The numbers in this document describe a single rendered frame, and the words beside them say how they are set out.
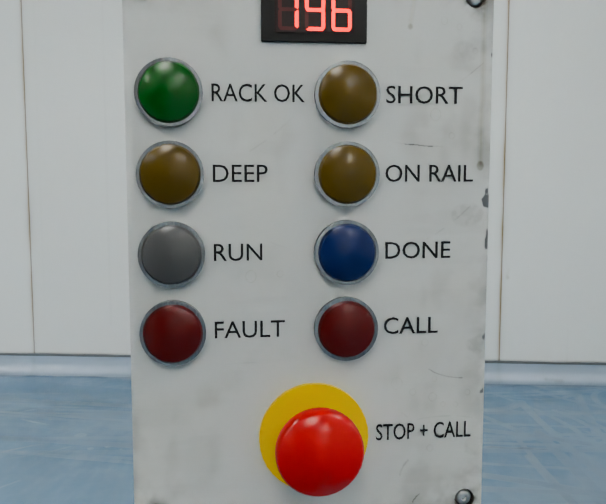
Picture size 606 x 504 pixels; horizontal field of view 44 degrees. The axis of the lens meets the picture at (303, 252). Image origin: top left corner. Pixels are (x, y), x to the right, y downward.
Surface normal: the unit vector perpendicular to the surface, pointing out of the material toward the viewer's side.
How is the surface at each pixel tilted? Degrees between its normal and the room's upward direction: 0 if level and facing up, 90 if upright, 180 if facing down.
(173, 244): 87
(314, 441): 86
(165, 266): 93
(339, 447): 87
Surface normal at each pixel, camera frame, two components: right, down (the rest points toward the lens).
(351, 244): 0.14, 0.05
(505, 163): -0.07, 0.11
